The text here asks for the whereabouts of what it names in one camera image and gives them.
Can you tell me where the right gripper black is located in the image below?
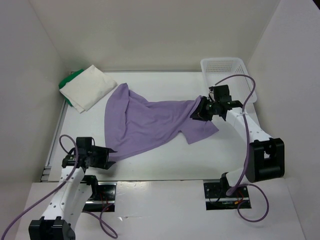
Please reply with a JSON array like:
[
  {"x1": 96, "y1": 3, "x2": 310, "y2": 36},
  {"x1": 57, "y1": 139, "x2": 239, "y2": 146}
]
[{"x1": 190, "y1": 96, "x2": 220, "y2": 122}]

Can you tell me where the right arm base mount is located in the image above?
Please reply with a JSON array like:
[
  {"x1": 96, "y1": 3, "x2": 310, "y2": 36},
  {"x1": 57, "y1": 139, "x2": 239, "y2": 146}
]
[{"x1": 203, "y1": 179, "x2": 252, "y2": 211}]

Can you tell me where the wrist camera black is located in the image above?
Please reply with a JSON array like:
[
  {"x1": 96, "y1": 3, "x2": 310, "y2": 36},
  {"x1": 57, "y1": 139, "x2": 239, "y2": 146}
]
[
  {"x1": 62, "y1": 137, "x2": 96, "y2": 169},
  {"x1": 208, "y1": 85, "x2": 232, "y2": 103}
]

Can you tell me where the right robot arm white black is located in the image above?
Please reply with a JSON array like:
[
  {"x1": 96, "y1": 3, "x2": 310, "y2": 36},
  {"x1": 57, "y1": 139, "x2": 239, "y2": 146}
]
[{"x1": 190, "y1": 96, "x2": 285, "y2": 197}]

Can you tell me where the white plastic basket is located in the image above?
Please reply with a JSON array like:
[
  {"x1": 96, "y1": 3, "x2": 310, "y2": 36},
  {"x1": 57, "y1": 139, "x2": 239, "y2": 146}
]
[{"x1": 200, "y1": 57, "x2": 253, "y2": 103}]

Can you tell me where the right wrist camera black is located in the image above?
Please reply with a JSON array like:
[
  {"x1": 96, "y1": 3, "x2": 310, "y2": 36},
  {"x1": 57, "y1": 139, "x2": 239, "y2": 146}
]
[{"x1": 208, "y1": 85, "x2": 232, "y2": 103}]

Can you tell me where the purple t shirt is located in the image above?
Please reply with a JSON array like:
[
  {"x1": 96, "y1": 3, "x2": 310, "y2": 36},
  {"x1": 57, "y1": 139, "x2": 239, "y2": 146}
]
[{"x1": 104, "y1": 83, "x2": 219, "y2": 162}]

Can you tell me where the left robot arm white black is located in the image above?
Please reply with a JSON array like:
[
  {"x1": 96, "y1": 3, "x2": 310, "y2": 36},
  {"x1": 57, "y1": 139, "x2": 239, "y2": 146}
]
[{"x1": 28, "y1": 145, "x2": 115, "y2": 240}]

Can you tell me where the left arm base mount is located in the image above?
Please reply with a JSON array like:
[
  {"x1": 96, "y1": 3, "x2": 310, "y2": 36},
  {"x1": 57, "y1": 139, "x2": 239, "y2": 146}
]
[{"x1": 80, "y1": 175, "x2": 117, "y2": 213}]

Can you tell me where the white t shirt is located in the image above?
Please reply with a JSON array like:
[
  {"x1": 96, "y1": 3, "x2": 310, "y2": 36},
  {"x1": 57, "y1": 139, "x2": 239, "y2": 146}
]
[{"x1": 59, "y1": 65, "x2": 118, "y2": 113}]

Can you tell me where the green t shirt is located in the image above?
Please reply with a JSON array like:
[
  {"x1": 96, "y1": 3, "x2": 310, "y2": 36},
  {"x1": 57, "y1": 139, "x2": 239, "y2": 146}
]
[{"x1": 58, "y1": 69, "x2": 85, "y2": 107}]

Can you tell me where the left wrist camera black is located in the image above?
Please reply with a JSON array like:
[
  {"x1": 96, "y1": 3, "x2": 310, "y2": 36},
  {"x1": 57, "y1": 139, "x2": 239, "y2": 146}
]
[{"x1": 62, "y1": 137, "x2": 96, "y2": 169}]

